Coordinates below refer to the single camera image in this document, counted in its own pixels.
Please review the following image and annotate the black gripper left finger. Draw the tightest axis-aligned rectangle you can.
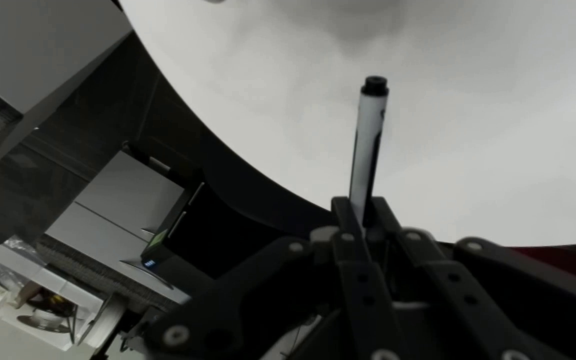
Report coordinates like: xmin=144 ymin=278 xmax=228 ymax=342
xmin=332 ymin=197 xmax=401 ymax=360

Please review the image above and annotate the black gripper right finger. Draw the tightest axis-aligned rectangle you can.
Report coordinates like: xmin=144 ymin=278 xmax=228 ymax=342
xmin=366 ymin=197 xmax=543 ymax=360

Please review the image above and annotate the black and white pen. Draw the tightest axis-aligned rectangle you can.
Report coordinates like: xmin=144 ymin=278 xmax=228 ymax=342
xmin=351 ymin=76 xmax=390 ymax=224

